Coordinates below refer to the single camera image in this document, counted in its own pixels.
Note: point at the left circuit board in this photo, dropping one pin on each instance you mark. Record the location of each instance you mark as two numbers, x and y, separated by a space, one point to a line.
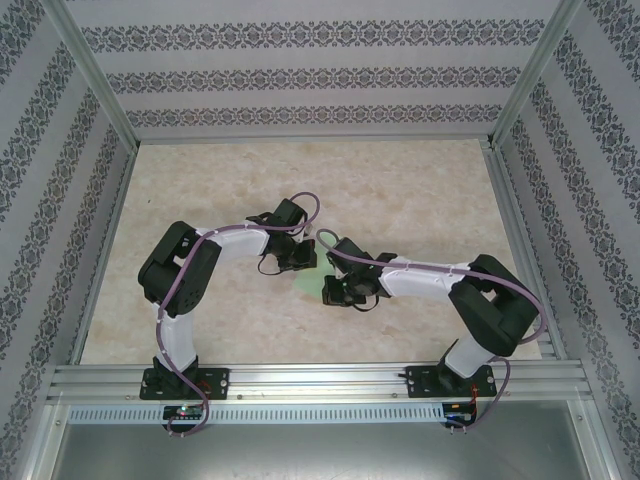
182 412

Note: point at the grey metal sheet panel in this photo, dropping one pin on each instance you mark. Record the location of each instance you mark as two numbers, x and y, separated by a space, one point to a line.
320 450

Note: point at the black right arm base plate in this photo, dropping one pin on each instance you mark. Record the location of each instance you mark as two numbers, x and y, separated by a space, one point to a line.
420 382

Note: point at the right circuit board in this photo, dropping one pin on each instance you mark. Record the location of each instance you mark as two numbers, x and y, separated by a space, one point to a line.
457 412

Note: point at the aluminium left frame post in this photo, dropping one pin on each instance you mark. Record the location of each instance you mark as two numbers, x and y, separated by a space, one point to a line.
92 70

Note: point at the aluminium rear frame bar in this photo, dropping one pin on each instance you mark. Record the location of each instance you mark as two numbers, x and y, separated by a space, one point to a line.
315 138

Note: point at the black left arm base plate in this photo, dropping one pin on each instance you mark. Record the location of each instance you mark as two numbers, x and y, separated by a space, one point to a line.
217 382

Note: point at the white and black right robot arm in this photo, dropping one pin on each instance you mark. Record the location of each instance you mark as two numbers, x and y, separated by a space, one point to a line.
420 282

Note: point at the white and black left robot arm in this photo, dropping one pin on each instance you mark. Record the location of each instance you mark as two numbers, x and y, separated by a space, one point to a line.
240 247

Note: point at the aluminium right side rail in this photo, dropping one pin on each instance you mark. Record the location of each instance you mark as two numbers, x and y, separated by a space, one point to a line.
515 225

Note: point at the circuit board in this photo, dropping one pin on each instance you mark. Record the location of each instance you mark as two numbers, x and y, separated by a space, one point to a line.
182 412
457 412

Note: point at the aluminium left side rail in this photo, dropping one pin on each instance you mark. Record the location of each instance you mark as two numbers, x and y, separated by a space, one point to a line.
106 250

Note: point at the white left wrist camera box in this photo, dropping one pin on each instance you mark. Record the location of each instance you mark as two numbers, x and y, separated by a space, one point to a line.
310 230

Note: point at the aluminium mounting rail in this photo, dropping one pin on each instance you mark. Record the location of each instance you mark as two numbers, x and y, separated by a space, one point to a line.
320 382

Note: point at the light green paper sheet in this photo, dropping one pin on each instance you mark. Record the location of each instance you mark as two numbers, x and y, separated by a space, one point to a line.
310 285

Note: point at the aluminium frame post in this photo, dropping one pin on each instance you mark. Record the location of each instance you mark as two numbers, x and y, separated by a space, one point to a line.
92 70
537 70

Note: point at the aluminium right frame post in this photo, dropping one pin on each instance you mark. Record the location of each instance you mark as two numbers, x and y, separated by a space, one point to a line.
537 70

